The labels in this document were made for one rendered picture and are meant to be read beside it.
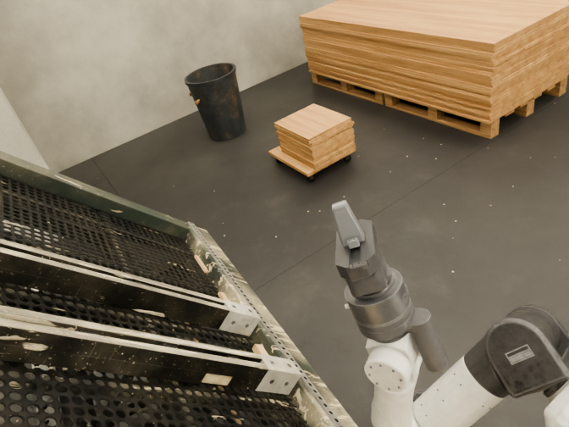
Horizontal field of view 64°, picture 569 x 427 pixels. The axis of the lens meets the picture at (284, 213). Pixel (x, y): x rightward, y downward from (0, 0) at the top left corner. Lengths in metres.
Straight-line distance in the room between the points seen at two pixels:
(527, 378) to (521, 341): 0.06
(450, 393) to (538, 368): 0.16
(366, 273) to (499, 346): 0.31
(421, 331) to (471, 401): 0.23
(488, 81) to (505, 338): 3.16
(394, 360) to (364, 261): 0.17
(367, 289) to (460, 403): 0.33
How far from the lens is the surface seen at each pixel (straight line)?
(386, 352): 0.71
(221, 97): 4.60
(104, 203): 1.84
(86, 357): 1.00
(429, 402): 0.93
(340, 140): 3.72
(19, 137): 3.95
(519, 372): 0.84
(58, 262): 1.21
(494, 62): 3.80
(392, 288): 0.67
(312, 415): 1.29
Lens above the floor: 2.01
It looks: 35 degrees down
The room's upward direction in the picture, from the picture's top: 15 degrees counter-clockwise
